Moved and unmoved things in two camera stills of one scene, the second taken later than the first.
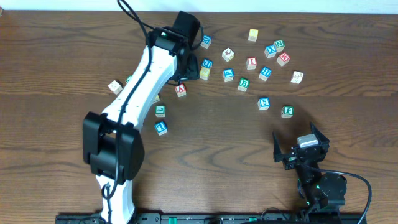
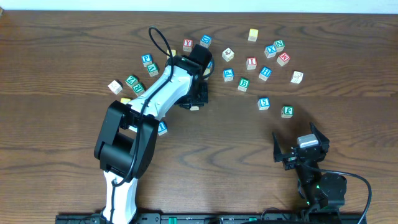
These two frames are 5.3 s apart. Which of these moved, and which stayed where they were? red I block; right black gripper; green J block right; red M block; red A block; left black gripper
Moved: left black gripper; red A block
Stayed: right black gripper; red M block; red I block; green J block right
